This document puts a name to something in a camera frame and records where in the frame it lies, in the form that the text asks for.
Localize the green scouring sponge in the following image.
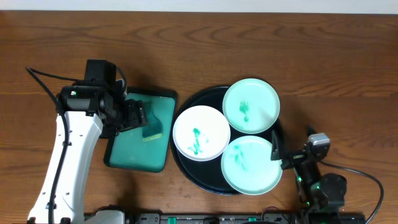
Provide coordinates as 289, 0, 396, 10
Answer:
142, 102, 163, 141

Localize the mint plate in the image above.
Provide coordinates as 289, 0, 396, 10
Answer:
221, 136, 282, 195
222, 78, 280, 134

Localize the white plate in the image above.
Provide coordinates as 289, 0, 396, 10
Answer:
172, 105, 231, 162

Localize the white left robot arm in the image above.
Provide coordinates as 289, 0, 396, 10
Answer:
26, 59, 147, 223

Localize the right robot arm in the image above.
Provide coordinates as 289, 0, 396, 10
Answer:
271, 127, 347, 223

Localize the black rectangular soapy water tray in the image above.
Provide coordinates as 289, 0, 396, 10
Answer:
104, 87, 177, 173

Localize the round black serving tray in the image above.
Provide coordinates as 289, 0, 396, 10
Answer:
170, 85, 284, 196

